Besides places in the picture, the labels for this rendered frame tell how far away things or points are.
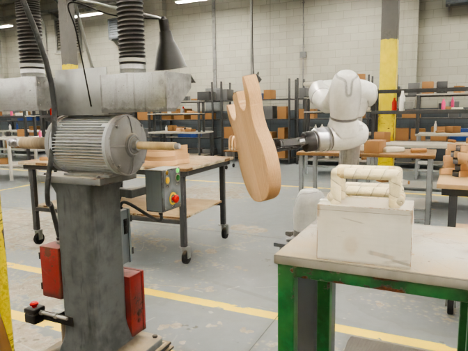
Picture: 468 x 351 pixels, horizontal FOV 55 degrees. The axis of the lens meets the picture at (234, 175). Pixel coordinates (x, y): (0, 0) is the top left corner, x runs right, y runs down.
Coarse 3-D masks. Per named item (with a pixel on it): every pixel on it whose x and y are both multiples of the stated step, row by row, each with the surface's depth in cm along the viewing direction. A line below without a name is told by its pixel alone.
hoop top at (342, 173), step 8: (336, 168) 134; (344, 168) 133; (352, 168) 132; (344, 176) 132; (352, 176) 131; (360, 176) 130; (368, 176) 129; (376, 176) 128; (384, 176) 128; (392, 176) 127
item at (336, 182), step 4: (332, 176) 134; (336, 176) 133; (332, 180) 134; (336, 180) 133; (340, 180) 133; (332, 184) 134; (336, 184) 133; (340, 184) 134; (332, 188) 134; (336, 188) 133; (340, 188) 134; (332, 192) 134; (336, 192) 134; (340, 192) 134; (336, 196) 134; (340, 196) 134; (332, 200) 134; (336, 200) 134; (340, 200) 134; (336, 204) 134
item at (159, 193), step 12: (156, 168) 214; (168, 168) 214; (156, 180) 207; (156, 192) 208; (168, 192) 210; (180, 192) 220; (120, 204) 213; (132, 204) 214; (156, 204) 209; (168, 204) 211; (180, 204) 221
